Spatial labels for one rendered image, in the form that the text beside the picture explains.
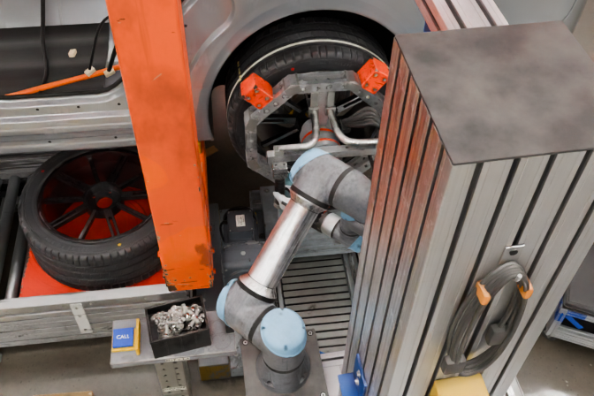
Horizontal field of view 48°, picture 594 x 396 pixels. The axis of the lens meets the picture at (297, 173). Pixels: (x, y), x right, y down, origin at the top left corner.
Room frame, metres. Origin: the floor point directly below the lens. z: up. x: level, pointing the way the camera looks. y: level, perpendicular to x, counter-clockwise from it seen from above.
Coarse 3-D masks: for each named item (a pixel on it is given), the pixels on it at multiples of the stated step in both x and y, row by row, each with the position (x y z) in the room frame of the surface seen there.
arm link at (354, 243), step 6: (336, 228) 1.35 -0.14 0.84; (336, 234) 1.34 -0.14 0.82; (342, 234) 1.32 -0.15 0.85; (342, 240) 1.32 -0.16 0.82; (348, 240) 1.31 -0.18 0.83; (354, 240) 1.31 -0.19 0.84; (360, 240) 1.30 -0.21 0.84; (348, 246) 1.31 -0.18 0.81; (354, 246) 1.30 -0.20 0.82; (360, 246) 1.30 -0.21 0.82
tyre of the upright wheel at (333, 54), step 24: (288, 24) 2.02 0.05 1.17; (312, 24) 2.00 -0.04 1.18; (336, 24) 2.03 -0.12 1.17; (264, 48) 1.93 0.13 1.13; (288, 48) 1.88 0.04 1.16; (312, 48) 1.87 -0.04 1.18; (336, 48) 1.88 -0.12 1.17; (360, 48) 1.92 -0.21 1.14; (240, 72) 1.89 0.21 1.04; (264, 72) 1.81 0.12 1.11; (288, 72) 1.82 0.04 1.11; (240, 96) 1.79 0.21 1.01; (240, 120) 1.79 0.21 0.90; (240, 144) 1.79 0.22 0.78; (288, 168) 1.82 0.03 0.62
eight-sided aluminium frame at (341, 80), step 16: (288, 80) 1.76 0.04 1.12; (304, 80) 1.78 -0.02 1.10; (320, 80) 1.76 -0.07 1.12; (336, 80) 1.77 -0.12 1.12; (352, 80) 1.77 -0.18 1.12; (288, 96) 1.73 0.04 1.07; (368, 96) 1.79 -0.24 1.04; (384, 96) 1.84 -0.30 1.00; (256, 112) 1.72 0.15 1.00; (256, 144) 1.72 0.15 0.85; (256, 160) 1.72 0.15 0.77; (352, 160) 1.83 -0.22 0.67; (368, 160) 1.78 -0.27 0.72; (272, 176) 1.73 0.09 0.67
